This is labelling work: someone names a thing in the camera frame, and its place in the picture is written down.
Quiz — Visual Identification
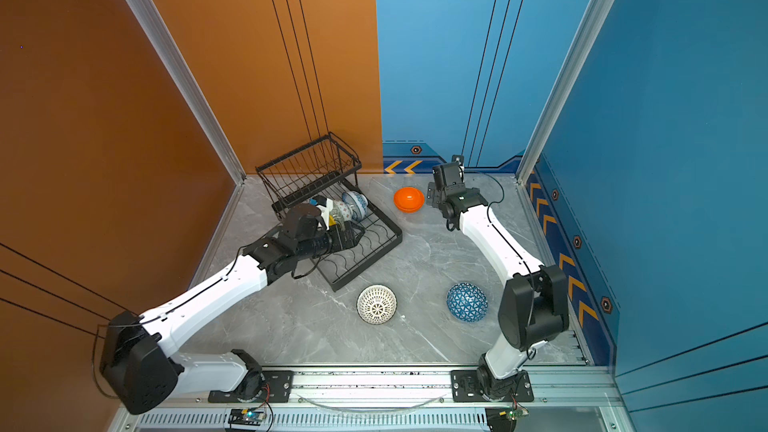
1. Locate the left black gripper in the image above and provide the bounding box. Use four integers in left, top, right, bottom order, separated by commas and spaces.
296, 220, 365, 265

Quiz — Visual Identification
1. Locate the blue floral white bowl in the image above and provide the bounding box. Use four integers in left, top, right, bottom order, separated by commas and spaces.
342, 191, 368, 221

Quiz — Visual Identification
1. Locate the orange plastic bowl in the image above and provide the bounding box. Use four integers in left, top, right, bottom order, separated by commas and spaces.
393, 187, 425, 213

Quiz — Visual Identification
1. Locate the green patterned white bowl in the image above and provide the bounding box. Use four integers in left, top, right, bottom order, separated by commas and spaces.
329, 201, 353, 226

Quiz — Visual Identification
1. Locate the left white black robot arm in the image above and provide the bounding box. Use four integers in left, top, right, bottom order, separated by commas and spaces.
99, 203, 365, 415

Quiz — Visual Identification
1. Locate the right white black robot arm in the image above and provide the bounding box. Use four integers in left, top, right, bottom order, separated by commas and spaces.
427, 156, 570, 403

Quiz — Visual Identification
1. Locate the white red-dotted bowl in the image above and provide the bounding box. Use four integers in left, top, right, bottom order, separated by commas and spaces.
356, 284, 397, 325

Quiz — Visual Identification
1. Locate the dark blue geometric bowl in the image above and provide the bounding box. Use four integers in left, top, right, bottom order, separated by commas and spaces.
446, 282, 488, 323

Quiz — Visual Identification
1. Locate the left green circuit board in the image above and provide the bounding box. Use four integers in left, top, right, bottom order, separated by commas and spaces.
225, 408, 270, 431

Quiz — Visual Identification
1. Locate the green circuit board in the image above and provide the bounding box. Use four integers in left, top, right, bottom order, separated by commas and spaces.
499, 405, 529, 422
225, 408, 270, 431

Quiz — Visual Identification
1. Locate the right green circuit board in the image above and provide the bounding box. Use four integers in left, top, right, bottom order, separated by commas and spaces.
499, 405, 529, 422

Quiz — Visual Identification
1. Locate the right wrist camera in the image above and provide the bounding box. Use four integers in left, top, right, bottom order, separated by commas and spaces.
450, 155, 464, 184

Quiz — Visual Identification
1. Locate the black wire dish rack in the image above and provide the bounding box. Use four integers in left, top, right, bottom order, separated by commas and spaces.
253, 133, 402, 291

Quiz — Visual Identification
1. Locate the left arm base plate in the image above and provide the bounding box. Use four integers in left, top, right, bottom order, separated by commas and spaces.
207, 370, 294, 404

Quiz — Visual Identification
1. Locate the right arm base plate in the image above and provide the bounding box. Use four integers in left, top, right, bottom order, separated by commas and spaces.
450, 368, 535, 403

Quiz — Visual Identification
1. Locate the aluminium front rail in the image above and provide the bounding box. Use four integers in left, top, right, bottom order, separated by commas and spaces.
110, 365, 634, 431

